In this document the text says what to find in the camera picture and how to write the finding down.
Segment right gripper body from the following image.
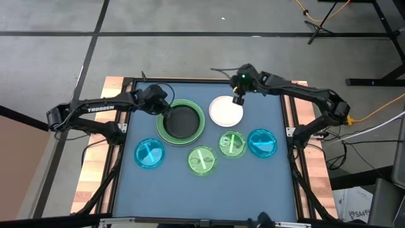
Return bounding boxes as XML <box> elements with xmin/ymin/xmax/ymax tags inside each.
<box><xmin>230</xmin><ymin>63</ymin><xmax>265</xmax><ymax>96</ymax></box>

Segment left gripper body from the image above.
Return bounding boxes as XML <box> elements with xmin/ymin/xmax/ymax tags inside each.
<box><xmin>139</xmin><ymin>84</ymin><xmax>168</xmax><ymax>115</ymax></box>

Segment small white plastic plate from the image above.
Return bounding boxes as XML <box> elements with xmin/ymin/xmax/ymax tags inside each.
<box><xmin>208</xmin><ymin>95</ymin><xmax>244</xmax><ymax>128</ymax></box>

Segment black bowl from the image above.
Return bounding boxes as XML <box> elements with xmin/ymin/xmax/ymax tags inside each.
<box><xmin>163</xmin><ymin>106</ymin><xmax>201</xmax><ymax>139</ymax></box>

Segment large green plastic plate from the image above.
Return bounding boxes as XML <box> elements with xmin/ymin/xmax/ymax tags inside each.
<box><xmin>156</xmin><ymin>99</ymin><xmax>206</xmax><ymax>146</ymax></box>

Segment transparent blue plastic plate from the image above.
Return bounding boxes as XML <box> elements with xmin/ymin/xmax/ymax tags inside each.
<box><xmin>134</xmin><ymin>137</ymin><xmax>166</xmax><ymax>169</ymax></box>
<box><xmin>247</xmin><ymin>128</ymin><xmax>278</xmax><ymax>159</ymax></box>

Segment transparent green plastic plate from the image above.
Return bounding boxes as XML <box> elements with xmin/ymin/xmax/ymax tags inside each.
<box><xmin>218</xmin><ymin>130</ymin><xmax>248</xmax><ymax>160</ymax></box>
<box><xmin>187</xmin><ymin>145</ymin><xmax>218</xmax><ymax>177</ymax></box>

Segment white power adapter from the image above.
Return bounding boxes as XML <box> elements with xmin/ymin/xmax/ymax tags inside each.
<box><xmin>311</xmin><ymin>129</ymin><xmax>330</xmax><ymax>140</ymax></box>

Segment thin black tripod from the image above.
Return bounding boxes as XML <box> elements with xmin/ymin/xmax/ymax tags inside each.
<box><xmin>304</xmin><ymin>0</ymin><xmax>338</xmax><ymax>45</ymax></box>

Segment blue-grey table mat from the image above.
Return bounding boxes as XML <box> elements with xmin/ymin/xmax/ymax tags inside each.
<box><xmin>113</xmin><ymin>81</ymin><xmax>298</xmax><ymax>222</ymax></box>

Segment black desk base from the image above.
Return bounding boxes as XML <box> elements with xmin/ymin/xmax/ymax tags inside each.
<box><xmin>328</xmin><ymin>164</ymin><xmax>396</xmax><ymax>191</ymax></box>

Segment brown partition panel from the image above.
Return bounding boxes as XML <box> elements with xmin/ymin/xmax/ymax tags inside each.
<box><xmin>0</xmin><ymin>106</ymin><xmax>50</xmax><ymax>222</ymax></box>

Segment white printed box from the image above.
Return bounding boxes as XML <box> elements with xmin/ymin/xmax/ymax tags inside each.
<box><xmin>332</xmin><ymin>186</ymin><xmax>374</xmax><ymax>224</ymax></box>

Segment grey chair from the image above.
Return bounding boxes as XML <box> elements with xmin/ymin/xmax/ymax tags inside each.
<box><xmin>368</xmin><ymin>107</ymin><xmax>405</xmax><ymax>228</ymax></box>

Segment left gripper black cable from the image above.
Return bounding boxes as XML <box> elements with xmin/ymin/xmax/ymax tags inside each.
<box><xmin>158</xmin><ymin>82</ymin><xmax>176</xmax><ymax>107</ymax></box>

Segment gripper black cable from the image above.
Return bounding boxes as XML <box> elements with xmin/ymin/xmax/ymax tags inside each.
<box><xmin>158</xmin><ymin>82</ymin><xmax>176</xmax><ymax>107</ymax></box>
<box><xmin>210</xmin><ymin>66</ymin><xmax>241</xmax><ymax>80</ymax></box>

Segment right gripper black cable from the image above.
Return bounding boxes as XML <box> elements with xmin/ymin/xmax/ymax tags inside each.
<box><xmin>210</xmin><ymin>66</ymin><xmax>241</xmax><ymax>80</ymax></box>

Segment black table frame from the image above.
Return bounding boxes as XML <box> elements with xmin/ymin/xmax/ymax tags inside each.
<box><xmin>74</xmin><ymin>71</ymin><xmax>338</xmax><ymax>228</ymax></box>

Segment yellow extension cable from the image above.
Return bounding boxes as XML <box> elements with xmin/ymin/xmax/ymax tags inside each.
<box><xmin>346</xmin><ymin>92</ymin><xmax>405</xmax><ymax>125</ymax></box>
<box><xmin>294</xmin><ymin>0</ymin><xmax>352</xmax><ymax>23</ymax></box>

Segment black floor cables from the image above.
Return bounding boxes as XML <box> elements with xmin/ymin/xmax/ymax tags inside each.
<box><xmin>316</xmin><ymin>125</ymin><xmax>396</xmax><ymax>172</ymax></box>

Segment white floor cable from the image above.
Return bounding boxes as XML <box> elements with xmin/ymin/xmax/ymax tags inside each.
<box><xmin>325</xmin><ymin>110</ymin><xmax>405</xmax><ymax>144</ymax></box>

